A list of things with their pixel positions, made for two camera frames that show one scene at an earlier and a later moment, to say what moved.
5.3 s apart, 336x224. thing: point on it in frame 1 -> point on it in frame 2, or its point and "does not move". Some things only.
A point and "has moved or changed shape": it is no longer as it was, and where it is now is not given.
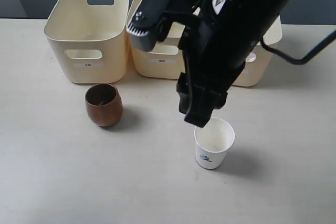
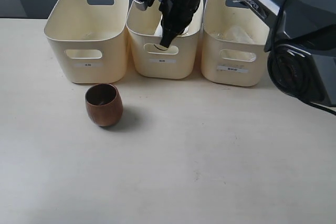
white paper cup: (212, 142) has moved or changed shape
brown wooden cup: (103, 105) does not move
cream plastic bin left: (90, 43) does not move
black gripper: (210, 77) -> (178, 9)
